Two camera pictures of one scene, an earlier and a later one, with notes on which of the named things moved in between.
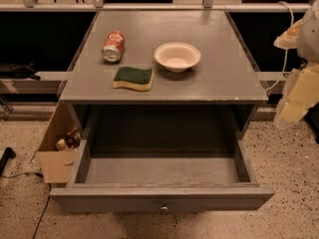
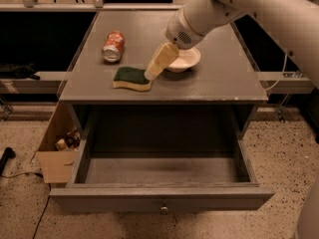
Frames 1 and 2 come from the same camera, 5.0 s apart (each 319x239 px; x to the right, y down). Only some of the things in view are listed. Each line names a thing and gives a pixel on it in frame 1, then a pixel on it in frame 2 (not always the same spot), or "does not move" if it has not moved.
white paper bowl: x=176 y=57 does not move
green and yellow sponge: x=132 y=78 does not move
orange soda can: x=113 y=46 does not move
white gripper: x=309 y=39 -> x=178 y=33
